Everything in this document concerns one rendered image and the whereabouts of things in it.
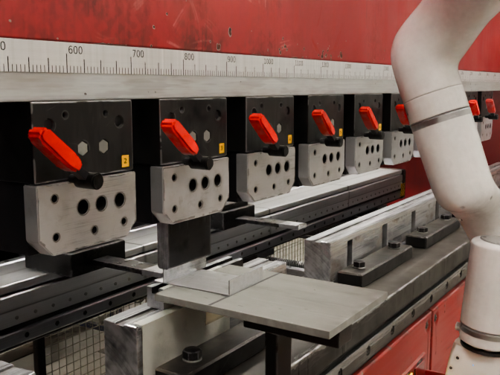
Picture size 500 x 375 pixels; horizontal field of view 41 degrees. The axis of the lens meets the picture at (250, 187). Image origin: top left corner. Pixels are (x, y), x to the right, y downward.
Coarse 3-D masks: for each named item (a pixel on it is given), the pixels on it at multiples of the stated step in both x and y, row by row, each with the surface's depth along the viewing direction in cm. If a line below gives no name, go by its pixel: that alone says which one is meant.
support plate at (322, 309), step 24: (168, 288) 93; (264, 288) 93; (288, 288) 93; (312, 288) 93; (336, 288) 93; (360, 288) 93; (216, 312) 85; (240, 312) 83; (264, 312) 83; (288, 312) 83; (312, 312) 83; (336, 312) 83; (360, 312) 84
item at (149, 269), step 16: (112, 240) 112; (32, 256) 108; (48, 256) 106; (64, 256) 104; (80, 256) 104; (96, 256) 107; (112, 256) 110; (64, 272) 104; (80, 272) 105; (144, 272) 101; (160, 272) 99
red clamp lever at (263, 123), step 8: (256, 120) 98; (264, 120) 99; (256, 128) 100; (264, 128) 100; (264, 136) 101; (272, 136) 101; (272, 144) 103; (264, 152) 106; (272, 152) 105; (280, 152) 104; (288, 152) 105
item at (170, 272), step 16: (160, 224) 94; (176, 224) 95; (192, 224) 98; (208, 224) 101; (160, 240) 94; (176, 240) 95; (192, 240) 98; (208, 240) 102; (160, 256) 95; (176, 256) 95; (192, 256) 99; (176, 272) 97
